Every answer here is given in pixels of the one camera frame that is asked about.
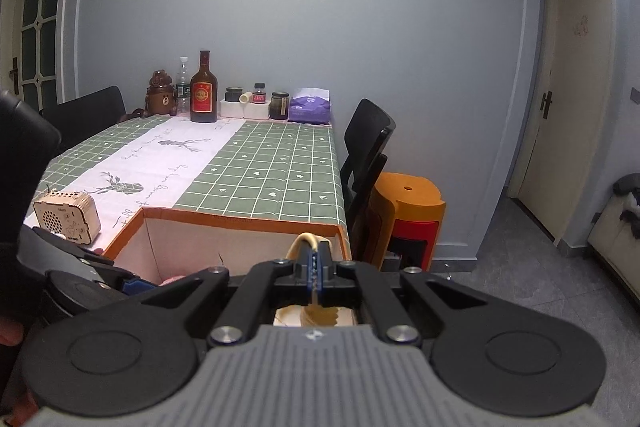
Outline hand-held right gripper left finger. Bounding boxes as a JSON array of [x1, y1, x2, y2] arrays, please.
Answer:
[[142, 249, 318, 347]]

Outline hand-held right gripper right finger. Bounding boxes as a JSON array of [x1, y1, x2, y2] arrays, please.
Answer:
[[316, 247, 489, 346]]

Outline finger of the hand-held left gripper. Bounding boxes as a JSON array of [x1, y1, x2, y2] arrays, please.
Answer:
[[96, 264, 158, 299]]

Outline pale yellow soft piece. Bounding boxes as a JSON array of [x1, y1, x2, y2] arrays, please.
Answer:
[[273, 232, 357, 329]]

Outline orange cardboard box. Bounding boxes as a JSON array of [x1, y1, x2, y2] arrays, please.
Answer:
[[102, 206, 352, 310]]

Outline person's left hand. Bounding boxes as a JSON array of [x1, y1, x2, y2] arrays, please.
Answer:
[[0, 318, 25, 348]]

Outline wooden radio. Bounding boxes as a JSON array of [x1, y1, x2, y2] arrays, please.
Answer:
[[33, 189, 102, 244]]

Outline black chair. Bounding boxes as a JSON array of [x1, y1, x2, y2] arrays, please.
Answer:
[[39, 85, 127, 154], [339, 98, 397, 259]]

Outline red plastic stool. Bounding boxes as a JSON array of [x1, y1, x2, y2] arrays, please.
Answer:
[[387, 219, 441, 272]]

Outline orange plastic stool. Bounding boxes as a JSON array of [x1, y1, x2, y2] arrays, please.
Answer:
[[367, 171, 447, 274]]

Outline green checked tablecloth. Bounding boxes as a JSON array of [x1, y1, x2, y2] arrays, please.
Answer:
[[22, 114, 352, 259]]

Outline brown bear bottle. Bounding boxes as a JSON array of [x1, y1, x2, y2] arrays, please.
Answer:
[[145, 69, 180, 117]]

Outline glass pane door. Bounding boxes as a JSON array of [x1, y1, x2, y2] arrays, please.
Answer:
[[0, 0, 82, 110]]

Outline purple tissue pack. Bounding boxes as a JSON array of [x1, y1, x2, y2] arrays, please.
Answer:
[[287, 87, 334, 124]]

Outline tall dark glass jar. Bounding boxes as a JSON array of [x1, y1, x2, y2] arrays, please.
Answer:
[[269, 91, 291, 120]]

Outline white rectangular box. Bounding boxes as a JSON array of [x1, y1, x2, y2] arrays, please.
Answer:
[[219, 99, 271, 120]]

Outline clear water bottle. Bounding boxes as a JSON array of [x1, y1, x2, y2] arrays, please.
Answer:
[[175, 55, 192, 110]]

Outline red label liquor bottle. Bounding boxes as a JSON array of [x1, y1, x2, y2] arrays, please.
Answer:
[[189, 50, 219, 124]]

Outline cream sofa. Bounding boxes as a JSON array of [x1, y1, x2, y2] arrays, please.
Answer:
[[586, 187, 640, 304]]

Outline cream door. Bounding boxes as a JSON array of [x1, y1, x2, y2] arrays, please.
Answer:
[[509, 0, 617, 244]]

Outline dark clothing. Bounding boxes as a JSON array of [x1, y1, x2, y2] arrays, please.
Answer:
[[612, 173, 640, 239]]

